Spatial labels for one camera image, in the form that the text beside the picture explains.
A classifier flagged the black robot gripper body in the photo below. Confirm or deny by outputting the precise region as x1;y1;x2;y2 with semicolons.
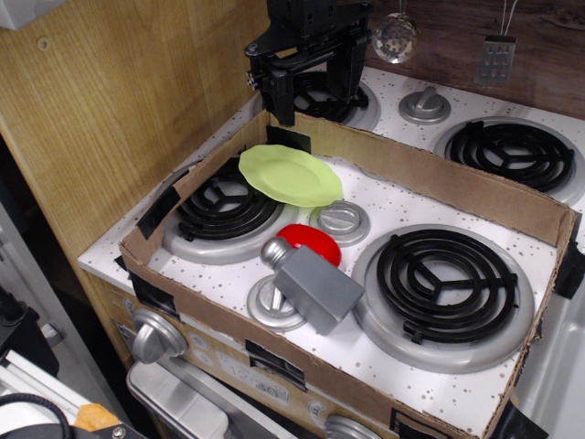
245;1;373;90

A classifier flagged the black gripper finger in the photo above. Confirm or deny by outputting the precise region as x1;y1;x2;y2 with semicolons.
261;70;295;126
326;41;366;103

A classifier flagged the grey pepper shaker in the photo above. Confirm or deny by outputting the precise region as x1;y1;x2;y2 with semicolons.
261;237;365;336

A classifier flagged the back left black burner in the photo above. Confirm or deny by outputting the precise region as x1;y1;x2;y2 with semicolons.
293;71;369;123

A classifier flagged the black burner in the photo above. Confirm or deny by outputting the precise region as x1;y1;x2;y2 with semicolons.
293;71;369;123
177;157;282;241
437;120;577;194
376;229;518;344

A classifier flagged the hanging silver slotted spoon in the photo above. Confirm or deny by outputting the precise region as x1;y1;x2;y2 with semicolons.
372;1;420;64

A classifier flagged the light green plastic plate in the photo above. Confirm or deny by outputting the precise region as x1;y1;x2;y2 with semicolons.
239;145;343;208

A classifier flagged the silver knob back stovetop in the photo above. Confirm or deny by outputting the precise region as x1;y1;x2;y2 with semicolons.
399;86;452;125

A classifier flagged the silver knob stovetop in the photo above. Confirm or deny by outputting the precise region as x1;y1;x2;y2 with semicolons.
309;200;371;247
247;275;306;333
399;86;452;125

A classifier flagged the front left black burner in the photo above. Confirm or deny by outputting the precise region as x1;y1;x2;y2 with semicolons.
177;157;282;241

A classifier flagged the silver knob centre stovetop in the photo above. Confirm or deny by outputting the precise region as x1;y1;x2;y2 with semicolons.
309;200;371;247

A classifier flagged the hanging silver spatula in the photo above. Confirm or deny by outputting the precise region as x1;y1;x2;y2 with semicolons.
473;0;518;86

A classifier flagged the red white toy sushi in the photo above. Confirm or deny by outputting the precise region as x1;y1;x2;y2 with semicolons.
277;223;342;267

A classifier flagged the back right black burner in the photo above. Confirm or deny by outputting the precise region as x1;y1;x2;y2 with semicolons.
437;120;577;194

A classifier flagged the silver knob front stovetop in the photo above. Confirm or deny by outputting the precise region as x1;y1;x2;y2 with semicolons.
247;275;306;333

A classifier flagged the front right black burner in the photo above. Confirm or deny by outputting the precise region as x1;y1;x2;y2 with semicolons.
376;229;518;344

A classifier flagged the silver oven front knob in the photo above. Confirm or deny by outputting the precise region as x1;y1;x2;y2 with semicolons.
132;308;188;364

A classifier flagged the silver oven knob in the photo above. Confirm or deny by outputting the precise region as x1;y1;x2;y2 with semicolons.
324;415;380;439
132;308;188;364

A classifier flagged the oven clock display sticker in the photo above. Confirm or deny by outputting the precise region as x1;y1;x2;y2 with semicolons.
217;352;290;406

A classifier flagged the silver oven knob bottom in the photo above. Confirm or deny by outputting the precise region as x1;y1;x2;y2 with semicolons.
324;415;380;439

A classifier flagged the brown cardboard box frame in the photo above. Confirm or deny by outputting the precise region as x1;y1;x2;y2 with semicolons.
120;112;579;438

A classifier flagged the silver oven door handle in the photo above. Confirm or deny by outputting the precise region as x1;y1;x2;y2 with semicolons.
126;362;294;438

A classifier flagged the black braided cable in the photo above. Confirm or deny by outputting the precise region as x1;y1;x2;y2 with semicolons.
0;392;72;439

